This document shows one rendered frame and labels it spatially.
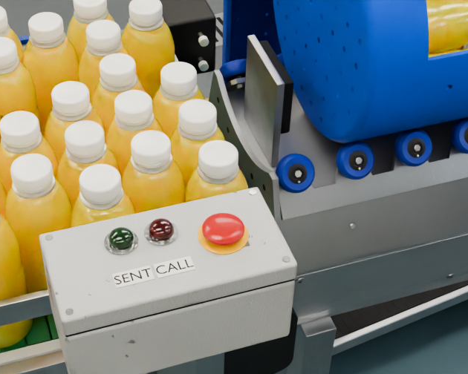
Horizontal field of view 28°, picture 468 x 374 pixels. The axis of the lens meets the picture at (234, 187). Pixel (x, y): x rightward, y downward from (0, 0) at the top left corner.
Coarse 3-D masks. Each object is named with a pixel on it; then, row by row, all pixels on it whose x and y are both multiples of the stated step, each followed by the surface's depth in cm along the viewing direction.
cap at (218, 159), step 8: (208, 144) 91; (216, 144) 92; (224, 144) 92; (232, 144) 92; (200, 152) 91; (208, 152) 91; (216, 152) 91; (224, 152) 91; (232, 152) 91; (200, 160) 90; (208, 160) 90; (216, 160) 90; (224, 160) 90; (232, 160) 90; (200, 168) 91; (208, 168) 90; (216, 168) 90; (224, 168) 90; (232, 168) 90; (208, 176) 91; (216, 176) 90; (224, 176) 90
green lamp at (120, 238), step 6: (120, 228) 79; (126, 228) 79; (114, 234) 78; (120, 234) 78; (126, 234) 78; (132, 234) 79; (108, 240) 78; (114, 240) 78; (120, 240) 78; (126, 240) 78; (132, 240) 78; (114, 246) 78; (120, 246) 78; (126, 246) 78
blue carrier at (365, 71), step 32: (288, 0) 112; (320, 0) 102; (352, 0) 95; (384, 0) 92; (416, 0) 93; (288, 32) 114; (320, 32) 104; (352, 32) 96; (384, 32) 93; (416, 32) 94; (288, 64) 117; (320, 64) 106; (352, 64) 98; (384, 64) 94; (416, 64) 95; (448, 64) 97; (320, 96) 108; (352, 96) 100; (384, 96) 97; (416, 96) 98; (448, 96) 100; (320, 128) 111; (352, 128) 102; (384, 128) 102
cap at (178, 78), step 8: (168, 64) 101; (176, 64) 101; (184, 64) 101; (160, 72) 100; (168, 72) 100; (176, 72) 100; (184, 72) 100; (192, 72) 100; (160, 80) 100; (168, 80) 99; (176, 80) 99; (184, 80) 99; (192, 80) 99; (168, 88) 99; (176, 88) 99; (184, 88) 99; (192, 88) 100
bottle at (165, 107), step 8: (160, 88) 101; (160, 96) 101; (168, 96) 100; (176, 96) 100; (184, 96) 100; (192, 96) 100; (200, 96) 102; (152, 104) 102; (160, 104) 101; (168, 104) 100; (176, 104) 100; (160, 112) 101; (168, 112) 101; (176, 112) 100; (160, 120) 101; (168, 120) 101; (176, 120) 101; (168, 128) 101; (168, 136) 102
